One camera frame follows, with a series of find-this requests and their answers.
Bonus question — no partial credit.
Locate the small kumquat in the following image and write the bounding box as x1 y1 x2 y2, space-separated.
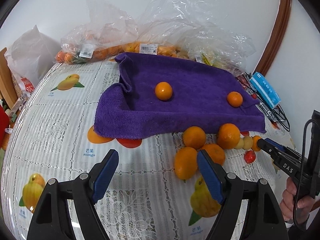
251 135 261 152

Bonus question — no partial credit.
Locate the small orange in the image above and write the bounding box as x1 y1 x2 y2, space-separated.
174 147 198 180
227 91 243 108

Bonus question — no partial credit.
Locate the person's right hand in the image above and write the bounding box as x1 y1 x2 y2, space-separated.
279 177 315 224

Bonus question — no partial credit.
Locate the red small fruit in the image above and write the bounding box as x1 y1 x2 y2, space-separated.
244 150 256 164

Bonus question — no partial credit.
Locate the pale yellow small fruit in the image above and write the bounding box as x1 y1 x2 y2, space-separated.
242 136 253 150

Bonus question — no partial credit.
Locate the large orange front right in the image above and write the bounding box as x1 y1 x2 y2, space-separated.
201 144 226 166

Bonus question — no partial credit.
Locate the white lace fruit tablecloth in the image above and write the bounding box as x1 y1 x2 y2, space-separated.
0 60 296 240

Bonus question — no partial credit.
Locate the bumpy orange near towel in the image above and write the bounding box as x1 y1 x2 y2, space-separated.
216 123 240 150

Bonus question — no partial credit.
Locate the blue white box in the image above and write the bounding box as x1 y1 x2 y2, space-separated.
249 72 281 109

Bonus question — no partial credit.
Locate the purple towel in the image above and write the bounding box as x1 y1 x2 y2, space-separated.
94 53 265 139

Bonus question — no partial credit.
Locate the clear plastic bag right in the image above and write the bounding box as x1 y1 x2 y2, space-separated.
177 25 255 76

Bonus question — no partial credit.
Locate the white plastic bag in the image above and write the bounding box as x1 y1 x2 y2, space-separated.
4 26 61 97

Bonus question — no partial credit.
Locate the clear plastic bag left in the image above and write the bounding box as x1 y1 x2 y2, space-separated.
55 25 123 64

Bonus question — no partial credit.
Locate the clear plastic bag of oranges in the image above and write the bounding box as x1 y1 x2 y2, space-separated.
82 0 217 55

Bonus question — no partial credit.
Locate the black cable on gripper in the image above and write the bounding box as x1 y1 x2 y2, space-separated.
292 119 320 230

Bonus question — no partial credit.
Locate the black wire rack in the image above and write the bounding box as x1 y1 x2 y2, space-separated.
237 72 290 132

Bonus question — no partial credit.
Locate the wooden door frame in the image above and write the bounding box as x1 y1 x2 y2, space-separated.
254 0 292 76

